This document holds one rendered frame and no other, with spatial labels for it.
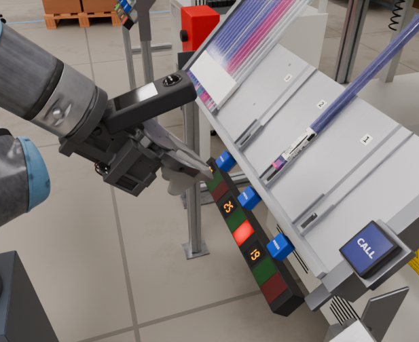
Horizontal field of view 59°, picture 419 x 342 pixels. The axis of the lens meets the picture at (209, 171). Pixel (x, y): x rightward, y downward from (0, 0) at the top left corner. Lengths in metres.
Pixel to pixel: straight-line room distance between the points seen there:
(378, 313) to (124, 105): 0.37
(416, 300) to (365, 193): 0.42
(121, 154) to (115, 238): 1.09
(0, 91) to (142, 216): 1.25
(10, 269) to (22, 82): 0.45
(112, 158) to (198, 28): 0.89
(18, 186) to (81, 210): 1.07
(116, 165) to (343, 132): 0.32
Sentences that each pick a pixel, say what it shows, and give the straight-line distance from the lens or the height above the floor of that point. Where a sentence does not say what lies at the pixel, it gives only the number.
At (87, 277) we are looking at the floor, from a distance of 1.44.
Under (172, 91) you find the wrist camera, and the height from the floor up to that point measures 0.91.
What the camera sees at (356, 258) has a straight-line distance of 0.43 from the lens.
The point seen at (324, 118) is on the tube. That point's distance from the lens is 0.58.
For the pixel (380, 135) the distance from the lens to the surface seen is 0.53.
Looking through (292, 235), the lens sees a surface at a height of 0.73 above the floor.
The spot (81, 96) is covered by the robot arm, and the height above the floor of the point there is 0.92.
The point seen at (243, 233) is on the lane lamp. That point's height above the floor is 0.66.
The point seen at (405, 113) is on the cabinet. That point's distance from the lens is 1.14.
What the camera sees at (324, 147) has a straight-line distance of 0.57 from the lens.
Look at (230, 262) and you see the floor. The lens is 1.41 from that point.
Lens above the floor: 1.09
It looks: 37 degrees down
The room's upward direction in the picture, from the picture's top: straight up
